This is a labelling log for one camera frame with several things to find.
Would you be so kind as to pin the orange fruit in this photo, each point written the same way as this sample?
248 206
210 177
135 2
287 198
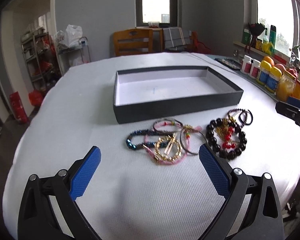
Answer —
269 60

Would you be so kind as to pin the white pill bottle red label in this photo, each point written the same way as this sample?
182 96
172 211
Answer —
255 68

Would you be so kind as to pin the green box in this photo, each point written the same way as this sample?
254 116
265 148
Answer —
246 36

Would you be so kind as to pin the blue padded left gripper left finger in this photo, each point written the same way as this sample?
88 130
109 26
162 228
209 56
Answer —
83 173

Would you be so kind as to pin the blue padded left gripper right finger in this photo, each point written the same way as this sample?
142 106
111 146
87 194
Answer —
218 175

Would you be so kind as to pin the white tablecloth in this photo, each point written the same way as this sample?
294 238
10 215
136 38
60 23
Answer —
130 196

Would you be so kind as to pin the yellow cap bottle blue label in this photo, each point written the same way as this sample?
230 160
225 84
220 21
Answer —
273 79

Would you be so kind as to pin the pearl gold hair clip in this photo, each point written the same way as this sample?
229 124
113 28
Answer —
171 140

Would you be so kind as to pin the dark thin bangle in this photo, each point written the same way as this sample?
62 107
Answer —
185 138

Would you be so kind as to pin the red apple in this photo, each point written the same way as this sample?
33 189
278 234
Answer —
281 67

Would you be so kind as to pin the orange juice jar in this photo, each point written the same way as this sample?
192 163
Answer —
285 87

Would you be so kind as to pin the dark grey shallow box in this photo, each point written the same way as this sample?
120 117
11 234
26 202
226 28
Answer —
158 92

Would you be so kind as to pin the red bag on floor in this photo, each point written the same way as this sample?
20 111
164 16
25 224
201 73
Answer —
18 109

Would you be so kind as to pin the white plastic bag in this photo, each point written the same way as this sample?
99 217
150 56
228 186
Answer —
68 38

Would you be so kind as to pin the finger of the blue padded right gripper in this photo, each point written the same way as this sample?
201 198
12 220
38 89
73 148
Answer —
293 101
287 110

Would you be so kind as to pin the wooden chair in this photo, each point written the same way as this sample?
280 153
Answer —
133 42

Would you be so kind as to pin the grey plaid cloth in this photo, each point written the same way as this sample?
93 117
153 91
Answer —
175 37

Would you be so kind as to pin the small wire cart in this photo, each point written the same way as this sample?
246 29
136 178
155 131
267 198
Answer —
77 55

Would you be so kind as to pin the metal shelf rack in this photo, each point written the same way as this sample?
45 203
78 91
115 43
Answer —
40 59

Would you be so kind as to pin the silver bangle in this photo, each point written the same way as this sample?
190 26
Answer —
167 125

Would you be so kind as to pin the dark flower bouquet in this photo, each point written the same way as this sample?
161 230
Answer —
255 30

